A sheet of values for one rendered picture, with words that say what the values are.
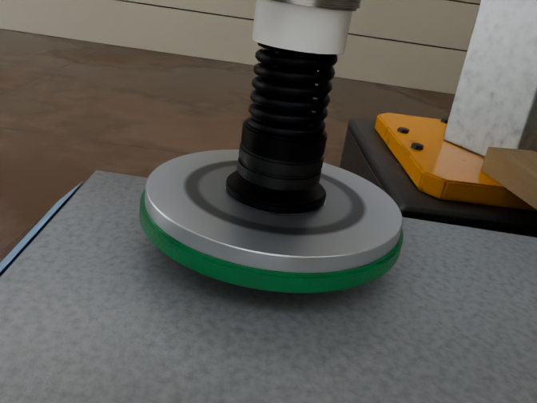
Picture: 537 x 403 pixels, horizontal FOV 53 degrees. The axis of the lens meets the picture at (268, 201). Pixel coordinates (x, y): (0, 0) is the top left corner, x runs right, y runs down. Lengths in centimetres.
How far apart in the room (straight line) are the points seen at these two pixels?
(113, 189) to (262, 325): 25
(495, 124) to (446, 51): 545
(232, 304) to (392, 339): 12
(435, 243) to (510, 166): 54
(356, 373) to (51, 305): 21
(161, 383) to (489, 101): 102
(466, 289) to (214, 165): 24
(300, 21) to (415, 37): 618
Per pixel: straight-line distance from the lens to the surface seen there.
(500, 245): 61
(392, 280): 48
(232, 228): 38
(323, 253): 37
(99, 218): 51
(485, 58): 126
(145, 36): 660
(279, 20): 39
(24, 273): 44
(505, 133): 122
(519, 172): 106
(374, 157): 122
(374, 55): 651
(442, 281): 50
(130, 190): 57
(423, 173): 107
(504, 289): 52
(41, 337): 37
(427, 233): 58
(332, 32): 39
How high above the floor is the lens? 110
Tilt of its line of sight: 24 degrees down
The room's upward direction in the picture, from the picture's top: 8 degrees clockwise
